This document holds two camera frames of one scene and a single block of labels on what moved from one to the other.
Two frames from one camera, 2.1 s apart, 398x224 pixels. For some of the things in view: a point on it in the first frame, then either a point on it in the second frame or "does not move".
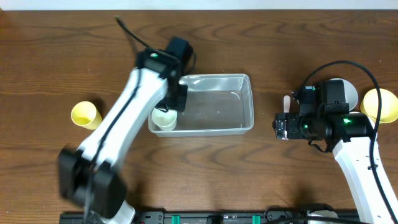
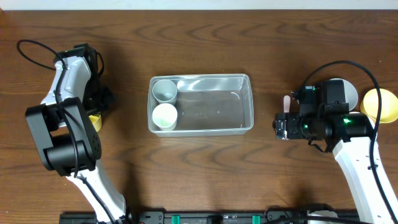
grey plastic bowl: (351, 94) does not move
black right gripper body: (280, 126) does not move
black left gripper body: (178, 98) -> (104, 97)
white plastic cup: (165, 119) does not move
